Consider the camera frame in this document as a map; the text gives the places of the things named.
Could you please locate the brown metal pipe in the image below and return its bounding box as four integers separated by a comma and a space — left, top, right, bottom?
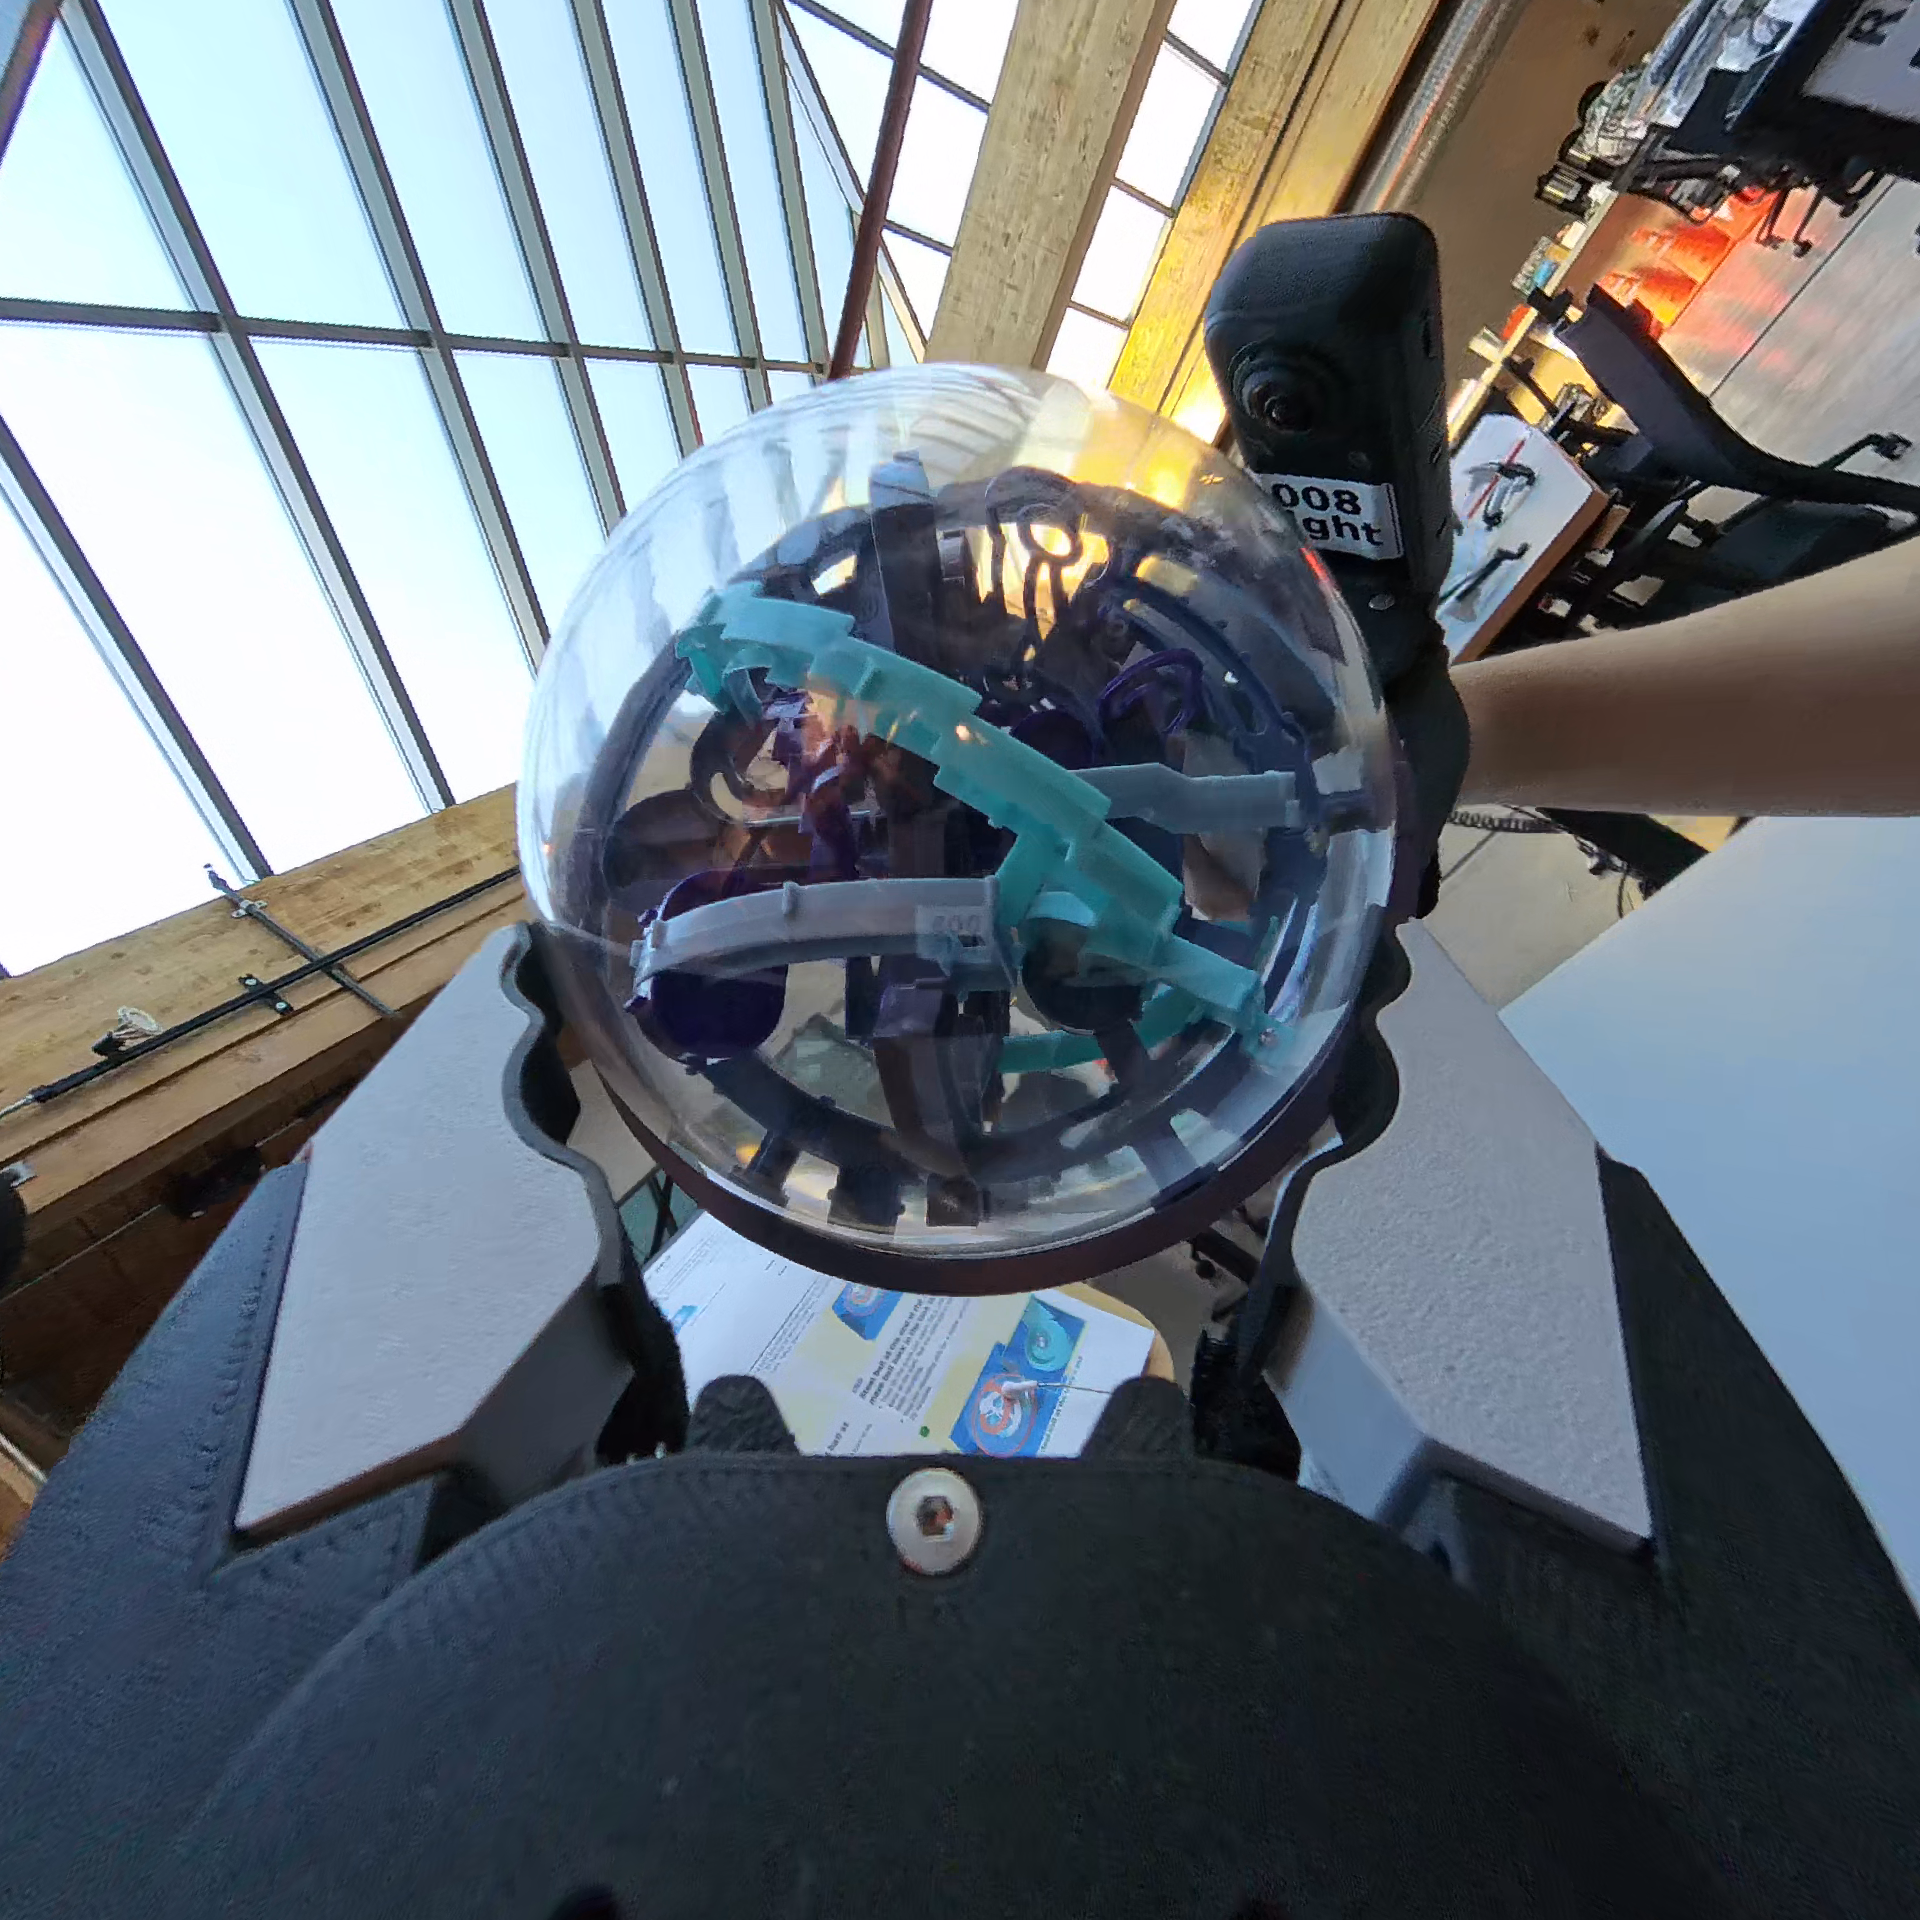
829, 0, 935, 377

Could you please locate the person's right forearm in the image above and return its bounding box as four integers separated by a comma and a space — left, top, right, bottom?
1450, 569, 1920, 818

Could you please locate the white tool board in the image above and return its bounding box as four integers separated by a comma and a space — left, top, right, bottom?
1437, 410, 1613, 665

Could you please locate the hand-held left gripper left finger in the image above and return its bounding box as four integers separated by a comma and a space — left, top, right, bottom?
236, 921, 692, 1538

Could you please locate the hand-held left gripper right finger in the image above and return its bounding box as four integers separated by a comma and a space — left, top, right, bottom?
1191, 918, 1654, 1553

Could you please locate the printed instruction sheet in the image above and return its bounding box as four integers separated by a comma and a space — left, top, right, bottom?
645, 1215, 1156, 1460

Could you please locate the black rod with brackets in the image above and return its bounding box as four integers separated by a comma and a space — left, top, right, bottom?
0, 861, 527, 1120

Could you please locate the clear plastic maze ball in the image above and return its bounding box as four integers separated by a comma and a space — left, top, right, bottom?
516, 362, 1413, 1297

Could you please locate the black office chair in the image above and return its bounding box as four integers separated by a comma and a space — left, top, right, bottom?
1558, 286, 1920, 601

